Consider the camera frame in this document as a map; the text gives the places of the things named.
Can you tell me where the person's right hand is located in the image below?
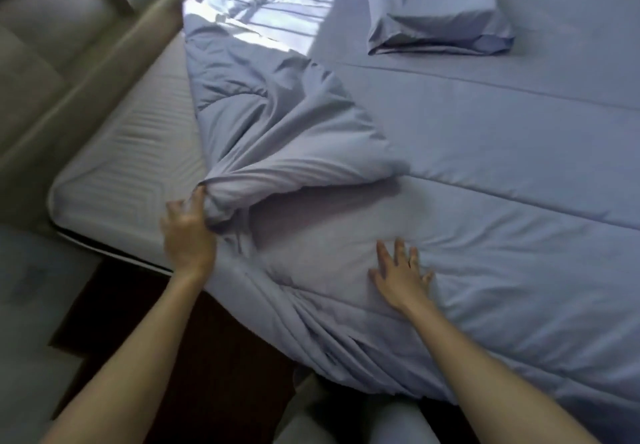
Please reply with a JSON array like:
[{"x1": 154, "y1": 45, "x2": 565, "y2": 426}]
[{"x1": 368, "y1": 237, "x2": 436, "y2": 315}]

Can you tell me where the person's left hand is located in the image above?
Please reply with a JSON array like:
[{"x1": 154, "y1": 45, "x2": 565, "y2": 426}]
[{"x1": 159, "y1": 186, "x2": 219, "y2": 280}]

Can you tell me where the blue quilted comforter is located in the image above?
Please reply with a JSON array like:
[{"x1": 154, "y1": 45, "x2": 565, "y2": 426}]
[{"x1": 182, "y1": 0, "x2": 640, "y2": 444}]

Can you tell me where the person's left forearm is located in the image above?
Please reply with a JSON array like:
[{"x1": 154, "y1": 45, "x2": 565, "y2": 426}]
[{"x1": 39, "y1": 270, "x2": 210, "y2": 444}]

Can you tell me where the person's right forearm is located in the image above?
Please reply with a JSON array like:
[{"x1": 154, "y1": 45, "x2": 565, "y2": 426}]
[{"x1": 400, "y1": 300, "x2": 603, "y2": 444}]

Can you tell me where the white mattress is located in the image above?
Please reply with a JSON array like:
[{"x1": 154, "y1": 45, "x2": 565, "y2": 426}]
[{"x1": 47, "y1": 33, "x2": 213, "y2": 275}]

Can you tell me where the person's grey trouser leg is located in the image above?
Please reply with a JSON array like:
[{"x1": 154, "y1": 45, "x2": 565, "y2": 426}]
[{"x1": 272, "y1": 373, "x2": 442, "y2": 444}]

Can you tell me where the dark brown wooden bed base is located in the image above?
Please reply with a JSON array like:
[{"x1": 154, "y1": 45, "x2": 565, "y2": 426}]
[{"x1": 48, "y1": 257, "x2": 301, "y2": 444}]

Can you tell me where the beige upholstered headboard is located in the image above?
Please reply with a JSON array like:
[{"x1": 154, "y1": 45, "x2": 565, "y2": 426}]
[{"x1": 0, "y1": 0, "x2": 228, "y2": 232}]

